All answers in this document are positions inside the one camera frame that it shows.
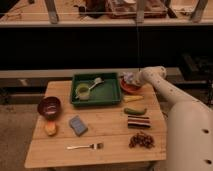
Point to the white towel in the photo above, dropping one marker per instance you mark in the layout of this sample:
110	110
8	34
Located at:
130	78

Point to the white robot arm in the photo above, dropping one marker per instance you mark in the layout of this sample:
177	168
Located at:
189	126

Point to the red bowl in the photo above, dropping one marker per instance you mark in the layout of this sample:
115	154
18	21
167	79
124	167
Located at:
131	89

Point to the dark maroon bowl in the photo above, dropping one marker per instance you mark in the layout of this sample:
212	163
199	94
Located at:
49	108

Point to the green plastic tray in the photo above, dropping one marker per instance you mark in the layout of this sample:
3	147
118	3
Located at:
106	93

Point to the white spoon in tray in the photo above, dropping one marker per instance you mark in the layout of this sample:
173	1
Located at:
97	81

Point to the green plastic cup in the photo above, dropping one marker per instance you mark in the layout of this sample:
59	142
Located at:
82	91

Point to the yellow toy corn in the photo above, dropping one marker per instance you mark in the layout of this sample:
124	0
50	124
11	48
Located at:
130	98

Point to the green toy cucumber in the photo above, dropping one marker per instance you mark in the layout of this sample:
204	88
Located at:
131	111

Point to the blue sponge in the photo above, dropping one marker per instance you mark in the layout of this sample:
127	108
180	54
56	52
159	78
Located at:
78	126

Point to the metal fork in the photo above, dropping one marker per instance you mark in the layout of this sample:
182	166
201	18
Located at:
92	146

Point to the brown toy grapes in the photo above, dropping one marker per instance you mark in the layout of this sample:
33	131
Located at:
142	139

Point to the orange toy fruit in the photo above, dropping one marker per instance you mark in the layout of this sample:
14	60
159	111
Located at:
50	128

